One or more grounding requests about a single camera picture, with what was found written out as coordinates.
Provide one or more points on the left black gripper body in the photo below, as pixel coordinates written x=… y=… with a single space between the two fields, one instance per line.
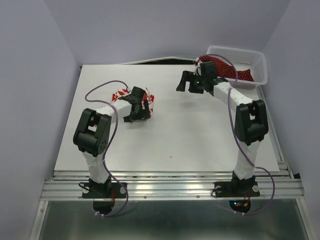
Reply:
x=141 y=114

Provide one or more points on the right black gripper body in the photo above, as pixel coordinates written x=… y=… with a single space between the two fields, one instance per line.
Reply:
x=196 y=84

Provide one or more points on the white red poppy skirt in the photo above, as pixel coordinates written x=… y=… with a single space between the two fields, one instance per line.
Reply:
x=146 y=98

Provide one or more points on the dark red dotted skirt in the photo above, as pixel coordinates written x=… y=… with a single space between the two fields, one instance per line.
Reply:
x=225 y=70

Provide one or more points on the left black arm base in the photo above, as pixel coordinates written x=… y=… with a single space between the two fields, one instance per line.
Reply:
x=104 y=196

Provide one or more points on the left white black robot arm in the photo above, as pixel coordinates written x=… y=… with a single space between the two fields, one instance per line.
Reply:
x=92 y=135

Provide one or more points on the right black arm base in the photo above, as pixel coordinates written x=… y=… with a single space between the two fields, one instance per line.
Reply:
x=239 y=197

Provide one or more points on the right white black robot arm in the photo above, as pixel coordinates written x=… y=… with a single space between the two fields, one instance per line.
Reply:
x=249 y=125

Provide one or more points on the white plastic basket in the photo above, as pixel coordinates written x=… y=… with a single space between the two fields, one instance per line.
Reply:
x=244 y=59

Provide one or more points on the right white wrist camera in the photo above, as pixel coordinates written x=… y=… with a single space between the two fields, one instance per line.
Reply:
x=197 y=71

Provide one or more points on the aluminium rail frame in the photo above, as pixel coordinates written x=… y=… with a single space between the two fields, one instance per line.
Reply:
x=165 y=205

